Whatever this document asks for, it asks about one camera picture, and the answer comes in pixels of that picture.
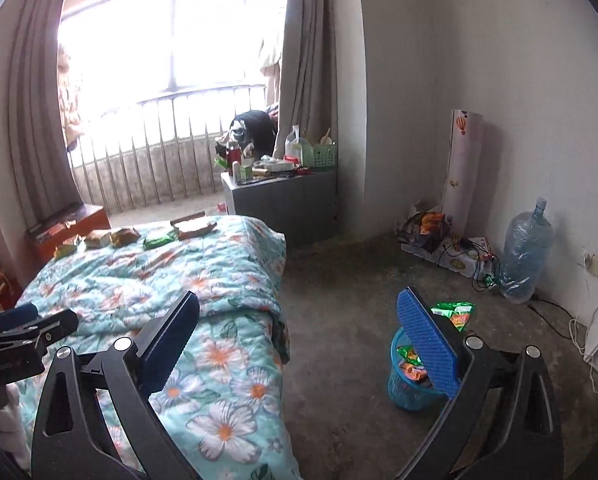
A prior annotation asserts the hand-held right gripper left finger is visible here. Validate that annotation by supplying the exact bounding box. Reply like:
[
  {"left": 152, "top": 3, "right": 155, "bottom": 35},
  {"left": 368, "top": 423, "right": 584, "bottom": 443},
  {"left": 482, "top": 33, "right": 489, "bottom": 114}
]
[{"left": 31, "top": 290, "right": 202, "bottom": 480}]

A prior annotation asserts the hanging beige garment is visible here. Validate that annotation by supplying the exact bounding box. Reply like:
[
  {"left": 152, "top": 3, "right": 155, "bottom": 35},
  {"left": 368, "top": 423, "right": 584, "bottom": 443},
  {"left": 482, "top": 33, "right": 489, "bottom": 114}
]
[{"left": 56, "top": 42, "right": 87, "bottom": 152}]

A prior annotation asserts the white cable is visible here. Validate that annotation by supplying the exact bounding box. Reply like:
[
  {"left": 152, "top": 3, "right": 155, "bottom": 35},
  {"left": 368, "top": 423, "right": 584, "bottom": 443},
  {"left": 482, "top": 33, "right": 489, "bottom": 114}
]
[{"left": 569, "top": 310, "right": 598, "bottom": 401}]

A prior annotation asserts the person's left hand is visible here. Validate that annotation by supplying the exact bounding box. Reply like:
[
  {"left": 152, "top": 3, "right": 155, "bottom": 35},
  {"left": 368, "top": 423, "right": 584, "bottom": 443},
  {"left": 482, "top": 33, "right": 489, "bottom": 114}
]
[{"left": 0, "top": 384, "right": 32, "bottom": 463}]

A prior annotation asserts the brown flat snack packet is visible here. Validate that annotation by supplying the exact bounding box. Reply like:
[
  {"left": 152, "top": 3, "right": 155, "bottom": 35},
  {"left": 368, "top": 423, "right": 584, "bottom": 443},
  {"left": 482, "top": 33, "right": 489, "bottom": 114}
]
[{"left": 170, "top": 217, "right": 219, "bottom": 241}]

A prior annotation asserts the black bag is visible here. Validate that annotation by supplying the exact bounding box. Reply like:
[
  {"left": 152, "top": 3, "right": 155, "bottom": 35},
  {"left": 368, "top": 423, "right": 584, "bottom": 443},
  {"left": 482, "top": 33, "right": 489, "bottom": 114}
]
[{"left": 229, "top": 110, "right": 277, "bottom": 156}]

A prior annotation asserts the green plastic storage basket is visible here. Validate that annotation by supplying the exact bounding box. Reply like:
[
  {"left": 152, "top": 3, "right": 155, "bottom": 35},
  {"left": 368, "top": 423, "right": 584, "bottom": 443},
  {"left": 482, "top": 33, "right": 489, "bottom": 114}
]
[{"left": 299, "top": 142, "right": 337, "bottom": 168}]

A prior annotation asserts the yellow green snack packet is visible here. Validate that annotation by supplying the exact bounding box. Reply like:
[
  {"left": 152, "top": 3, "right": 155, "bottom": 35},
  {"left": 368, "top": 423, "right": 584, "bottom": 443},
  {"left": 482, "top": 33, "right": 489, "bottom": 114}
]
[{"left": 54, "top": 237, "right": 84, "bottom": 260}]

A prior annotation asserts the green chip bag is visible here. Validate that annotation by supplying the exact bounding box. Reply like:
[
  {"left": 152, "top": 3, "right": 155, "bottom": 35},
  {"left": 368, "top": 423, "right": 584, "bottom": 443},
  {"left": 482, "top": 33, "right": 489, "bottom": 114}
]
[{"left": 430, "top": 301, "right": 476, "bottom": 333}]

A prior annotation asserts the orange snack packet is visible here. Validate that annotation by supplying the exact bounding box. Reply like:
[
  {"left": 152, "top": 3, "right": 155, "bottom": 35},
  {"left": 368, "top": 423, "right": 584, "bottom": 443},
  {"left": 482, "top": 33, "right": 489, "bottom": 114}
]
[{"left": 399, "top": 359, "right": 431, "bottom": 382}]

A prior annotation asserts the large clear water jug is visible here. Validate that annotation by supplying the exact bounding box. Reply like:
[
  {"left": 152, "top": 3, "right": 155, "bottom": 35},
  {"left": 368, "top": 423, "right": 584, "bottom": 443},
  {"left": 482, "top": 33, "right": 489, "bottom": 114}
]
[{"left": 499, "top": 197, "right": 555, "bottom": 303}]

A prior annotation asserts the black cable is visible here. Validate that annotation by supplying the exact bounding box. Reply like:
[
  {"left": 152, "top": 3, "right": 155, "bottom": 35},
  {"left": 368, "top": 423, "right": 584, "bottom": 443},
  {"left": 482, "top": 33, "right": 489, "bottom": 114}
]
[{"left": 441, "top": 237, "right": 502, "bottom": 291}]

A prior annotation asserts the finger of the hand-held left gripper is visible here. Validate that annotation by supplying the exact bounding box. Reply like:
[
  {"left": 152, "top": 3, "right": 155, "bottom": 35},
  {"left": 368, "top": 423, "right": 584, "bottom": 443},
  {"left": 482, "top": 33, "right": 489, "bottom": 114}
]
[
  {"left": 0, "top": 308, "right": 80, "bottom": 357},
  {"left": 0, "top": 302, "right": 38, "bottom": 337}
]

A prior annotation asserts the orange brown box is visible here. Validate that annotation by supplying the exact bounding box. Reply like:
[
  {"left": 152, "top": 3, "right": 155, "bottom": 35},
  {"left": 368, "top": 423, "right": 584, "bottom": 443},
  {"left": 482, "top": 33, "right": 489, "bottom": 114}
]
[{"left": 26, "top": 203, "right": 110, "bottom": 263}]

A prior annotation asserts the yellow brown snack packet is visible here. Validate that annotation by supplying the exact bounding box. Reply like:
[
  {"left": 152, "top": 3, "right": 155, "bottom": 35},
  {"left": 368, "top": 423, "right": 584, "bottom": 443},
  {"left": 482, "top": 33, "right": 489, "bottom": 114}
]
[{"left": 110, "top": 227, "right": 140, "bottom": 248}]

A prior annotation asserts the dark snack bag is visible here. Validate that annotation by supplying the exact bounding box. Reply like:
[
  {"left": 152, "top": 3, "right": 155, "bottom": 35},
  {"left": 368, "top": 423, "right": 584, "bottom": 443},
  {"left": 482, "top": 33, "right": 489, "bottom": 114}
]
[{"left": 399, "top": 211, "right": 452, "bottom": 253}]

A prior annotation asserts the metal window railing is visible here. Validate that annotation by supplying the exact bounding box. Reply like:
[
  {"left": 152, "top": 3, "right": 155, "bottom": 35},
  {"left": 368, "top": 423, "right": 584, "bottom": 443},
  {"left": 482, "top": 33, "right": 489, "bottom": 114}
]
[{"left": 69, "top": 85, "right": 267, "bottom": 216}]

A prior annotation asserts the patterned paper roll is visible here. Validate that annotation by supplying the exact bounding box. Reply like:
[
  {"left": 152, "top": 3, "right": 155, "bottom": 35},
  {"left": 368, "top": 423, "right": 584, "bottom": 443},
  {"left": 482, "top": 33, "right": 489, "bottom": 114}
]
[{"left": 441, "top": 108, "right": 485, "bottom": 233}]

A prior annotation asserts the blue plastic basket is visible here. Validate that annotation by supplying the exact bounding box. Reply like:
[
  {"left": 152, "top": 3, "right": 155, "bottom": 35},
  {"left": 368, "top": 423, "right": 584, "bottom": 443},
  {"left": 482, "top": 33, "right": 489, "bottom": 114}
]
[{"left": 386, "top": 327, "right": 447, "bottom": 411}]

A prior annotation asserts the grey curtain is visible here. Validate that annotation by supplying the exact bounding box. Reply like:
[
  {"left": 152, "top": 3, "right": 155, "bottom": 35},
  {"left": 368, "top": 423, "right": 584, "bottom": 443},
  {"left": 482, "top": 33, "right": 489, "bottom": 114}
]
[
  {"left": 0, "top": 0, "right": 84, "bottom": 231},
  {"left": 274, "top": 0, "right": 361, "bottom": 161}
]

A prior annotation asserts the white plastic jug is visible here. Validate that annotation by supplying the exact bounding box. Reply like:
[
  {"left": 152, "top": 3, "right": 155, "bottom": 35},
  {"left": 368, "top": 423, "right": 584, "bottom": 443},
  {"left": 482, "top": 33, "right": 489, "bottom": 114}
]
[{"left": 284, "top": 125, "right": 302, "bottom": 163}]

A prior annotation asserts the floral blanket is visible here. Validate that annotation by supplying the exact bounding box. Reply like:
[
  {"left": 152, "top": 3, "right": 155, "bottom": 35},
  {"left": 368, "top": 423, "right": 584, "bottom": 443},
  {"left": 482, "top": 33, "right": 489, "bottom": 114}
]
[{"left": 9, "top": 215, "right": 302, "bottom": 480}]

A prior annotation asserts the white flat box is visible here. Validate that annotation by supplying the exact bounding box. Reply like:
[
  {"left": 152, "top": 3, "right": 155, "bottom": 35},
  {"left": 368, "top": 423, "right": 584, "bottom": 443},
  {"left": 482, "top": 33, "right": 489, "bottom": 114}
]
[{"left": 401, "top": 235, "right": 495, "bottom": 281}]

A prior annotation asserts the grey cabinet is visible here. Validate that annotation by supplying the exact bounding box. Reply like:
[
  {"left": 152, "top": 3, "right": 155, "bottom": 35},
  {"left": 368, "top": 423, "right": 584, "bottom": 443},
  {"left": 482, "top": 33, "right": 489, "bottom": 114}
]
[{"left": 221, "top": 167, "right": 340, "bottom": 248}]

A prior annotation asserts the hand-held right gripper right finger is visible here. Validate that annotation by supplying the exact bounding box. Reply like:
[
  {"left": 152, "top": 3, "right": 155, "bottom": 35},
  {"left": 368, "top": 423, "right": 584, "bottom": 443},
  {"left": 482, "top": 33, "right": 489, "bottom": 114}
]
[{"left": 396, "top": 287, "right": 565, "bottom": 480}]

